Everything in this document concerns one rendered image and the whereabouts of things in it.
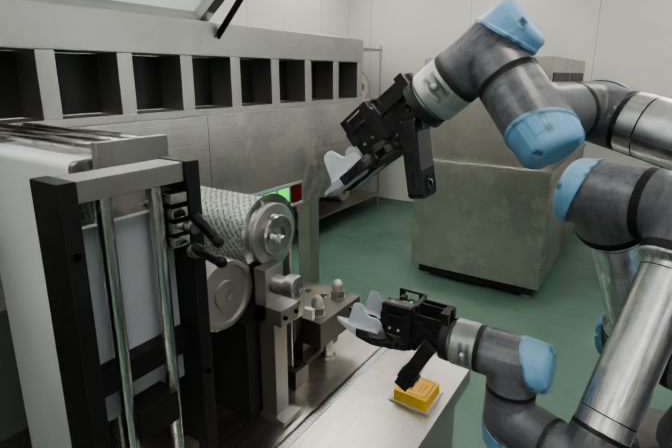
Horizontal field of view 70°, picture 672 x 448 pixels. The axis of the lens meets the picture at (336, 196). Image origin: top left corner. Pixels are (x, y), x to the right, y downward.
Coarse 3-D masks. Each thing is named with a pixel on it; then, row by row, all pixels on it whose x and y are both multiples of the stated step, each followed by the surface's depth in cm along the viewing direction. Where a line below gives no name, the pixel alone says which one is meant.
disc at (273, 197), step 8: (264, 200) 86; (272, 200) 88; (280, 200) 90; (256, 208) 85; (288, 208) 92; (248, 216) 83; (248, 224) 83; (248, 232) 84; (248, 240) 84; (248, 248) 84; (248, 256) 85; (248, 264) 85; (256, 264) 87
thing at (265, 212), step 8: (264, 208) 85; (272, 208) 87; (280, 208) 89; (256, 216) 84; (264, 216) 85; (288, 216) 91; (256, 224) 84; (256, 232) 84; (256, 240) 84; (256, 248) 85; (288, 248) 92; (256, 256) 85; (264, 256) 87; (272, 256) 89; (280, 256) 91
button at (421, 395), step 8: (416, 384) 98; (424, 384) 98; (432, 384) 98; (400, 392) 95; (408, 392) 95; (416, 392) 95; (424, 392) 95; (432, 392) 95; (400, 400) 96; (408, 400) 95; (416, 400) 94; (424, 400) 93; (432, 400) 96; (424, 408) 93
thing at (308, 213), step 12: (312, 204) 183; (300, 216) 185; (312, 216) 184; (300, 228) 187; (312, 228) 185; (300, 240) 188; (312, 240) 186; (300, 252) 189; (312, 252) 188; (300, 264) 191; (312, 264) 189; (312, 276) 190
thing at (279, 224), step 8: (272, 216) 87; (280, 216) 87; (264, 224) 86; (272, 224) 86; (280, 224) 88; (288, 224) 90; (264, 232) 85; (272, 232) 86; (280, 232) 88; (288, 232) 90; (264, 240) 85; (288, 240) 90; (264, 248) 86; (272, 248) 87; (280, 248) 89
